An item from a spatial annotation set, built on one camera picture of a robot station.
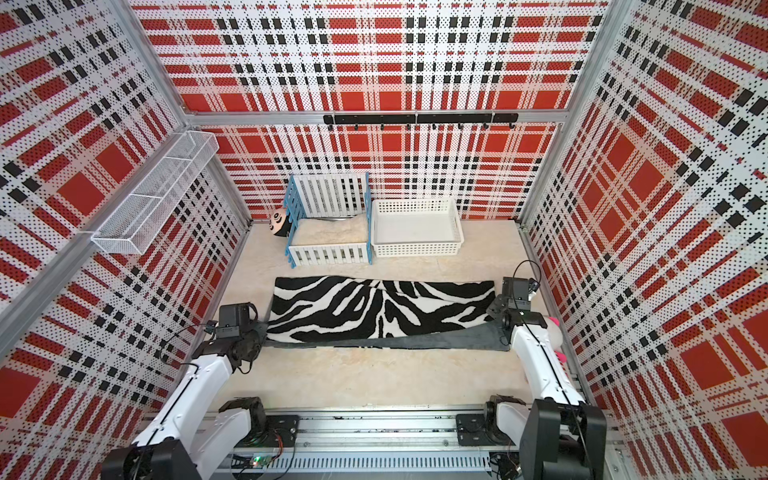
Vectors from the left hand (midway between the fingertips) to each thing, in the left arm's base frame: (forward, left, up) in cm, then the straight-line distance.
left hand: (269, 328), depth 87 cm
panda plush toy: (+41, +8, +3) cm, 42 cm away
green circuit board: (-32, -6, -3) cm, 32 cm away
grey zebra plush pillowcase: (+7, -33, -4) cm, 34 cm away
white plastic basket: (+46, -44, -6) cm, 64 cm away
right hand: (+5, -70, +4) cm, 70 cm away
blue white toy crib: (+51, -8, -6) cm, 52 cm away
